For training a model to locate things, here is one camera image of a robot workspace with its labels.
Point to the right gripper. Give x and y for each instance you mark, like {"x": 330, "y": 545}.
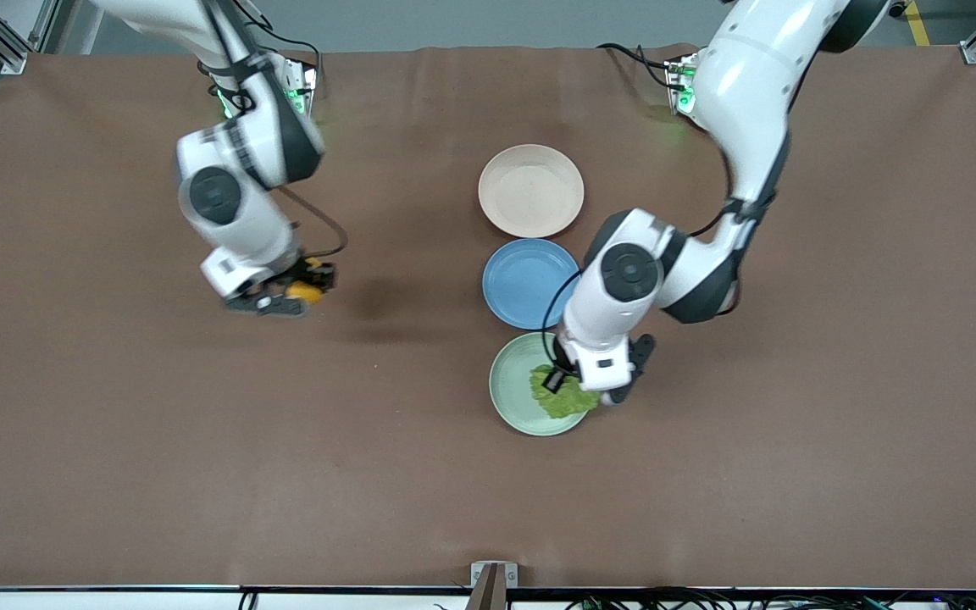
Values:
{"x": 316, "y": 273}

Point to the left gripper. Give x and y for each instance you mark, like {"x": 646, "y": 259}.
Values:
{"x": 555, "y": 379}

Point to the green lettuce leaf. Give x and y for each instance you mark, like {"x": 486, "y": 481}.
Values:
{"x": 564, "y": 405}

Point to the yellow lemon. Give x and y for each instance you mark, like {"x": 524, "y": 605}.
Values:
{"x": 304, "y": 294}

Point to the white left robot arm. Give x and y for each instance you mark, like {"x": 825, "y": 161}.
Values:
{"x": 751, "y": 85}

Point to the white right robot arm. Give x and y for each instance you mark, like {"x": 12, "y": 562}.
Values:
{"x": 225, "y": 195}

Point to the pale green round plate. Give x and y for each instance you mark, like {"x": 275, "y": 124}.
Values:
{"x": 513, "y": 381}

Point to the blue round plate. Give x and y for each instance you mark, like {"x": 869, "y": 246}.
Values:
{"x": 522, "y": 284}

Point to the cream round plate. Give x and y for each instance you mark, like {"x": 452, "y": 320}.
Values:
{"x": 530, "y": 191}

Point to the brown table cloth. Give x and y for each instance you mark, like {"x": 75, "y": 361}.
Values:
{"x": 200, "y": 466}

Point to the metal table edge bracket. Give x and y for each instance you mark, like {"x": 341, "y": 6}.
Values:
{"x": 494, "y": 580}

